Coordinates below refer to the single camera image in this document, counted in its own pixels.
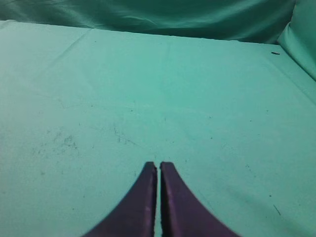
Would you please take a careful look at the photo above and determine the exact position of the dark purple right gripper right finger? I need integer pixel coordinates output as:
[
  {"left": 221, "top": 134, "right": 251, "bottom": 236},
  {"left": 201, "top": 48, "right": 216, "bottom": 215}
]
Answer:
[{"left": 160, "top": 162, "right": 238, "bottom": 237}]

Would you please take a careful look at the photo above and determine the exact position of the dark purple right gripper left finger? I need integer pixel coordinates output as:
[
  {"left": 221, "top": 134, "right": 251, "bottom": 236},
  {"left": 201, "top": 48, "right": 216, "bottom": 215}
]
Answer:
[{"left": 84, "top": 161, "right": 158, "bottom": 237}]

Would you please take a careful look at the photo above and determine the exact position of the green table cloth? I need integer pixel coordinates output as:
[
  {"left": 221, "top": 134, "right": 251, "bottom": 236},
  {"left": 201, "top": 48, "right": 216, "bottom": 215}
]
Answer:
[{"left": 0, "top": 21, "right": 316, "bottom": 237}]

